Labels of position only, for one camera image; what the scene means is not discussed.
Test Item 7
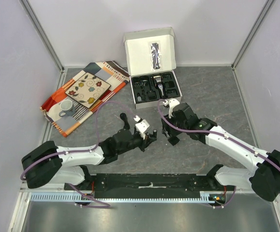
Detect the black guard comb in tray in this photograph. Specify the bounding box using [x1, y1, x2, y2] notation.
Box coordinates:
[146, 90, 157, 101]

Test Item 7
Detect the grey ceramic mug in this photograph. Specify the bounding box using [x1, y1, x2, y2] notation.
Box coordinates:
[59, 99, 76, 117]

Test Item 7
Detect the white cardboard clipper box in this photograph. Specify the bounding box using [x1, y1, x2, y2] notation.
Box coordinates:
[124, 27, 182, 109]

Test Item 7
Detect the silver black hair clipper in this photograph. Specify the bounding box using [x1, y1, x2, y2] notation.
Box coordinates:
[153, 75, 165, 99]

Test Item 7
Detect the black plastic tray insert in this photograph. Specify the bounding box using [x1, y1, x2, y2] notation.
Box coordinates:
[131, 72, 181, 104]

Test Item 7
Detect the black clipper guard comb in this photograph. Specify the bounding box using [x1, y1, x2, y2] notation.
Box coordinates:
[168, 136, 180, 146]

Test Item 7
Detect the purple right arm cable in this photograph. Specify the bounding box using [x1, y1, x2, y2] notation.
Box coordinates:
[157, 100, 280, 210]

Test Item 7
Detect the floral square plate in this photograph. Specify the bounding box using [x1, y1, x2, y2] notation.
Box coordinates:
[65, 72, 111, 108]

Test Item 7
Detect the white slotted cable duct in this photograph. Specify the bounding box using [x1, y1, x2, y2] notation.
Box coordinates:
[30, 192, 215, 203]

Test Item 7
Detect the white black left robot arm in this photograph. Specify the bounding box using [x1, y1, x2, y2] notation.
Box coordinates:
[20, 129, 157, 190]

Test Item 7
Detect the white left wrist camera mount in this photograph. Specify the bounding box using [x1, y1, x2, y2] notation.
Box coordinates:
[133, 115, 150, 140]

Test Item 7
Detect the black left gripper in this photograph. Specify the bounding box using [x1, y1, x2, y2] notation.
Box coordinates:
[118, 130, 156, 155]

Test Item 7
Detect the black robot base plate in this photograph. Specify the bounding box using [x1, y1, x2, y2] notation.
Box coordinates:
[76, 174, 234, 199]

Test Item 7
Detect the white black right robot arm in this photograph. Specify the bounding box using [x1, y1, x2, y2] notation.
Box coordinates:
[157, 99, 280, 202]

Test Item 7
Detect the colourful patchwork cloth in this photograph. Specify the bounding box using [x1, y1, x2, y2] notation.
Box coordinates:
[40, 61, 129, 137]

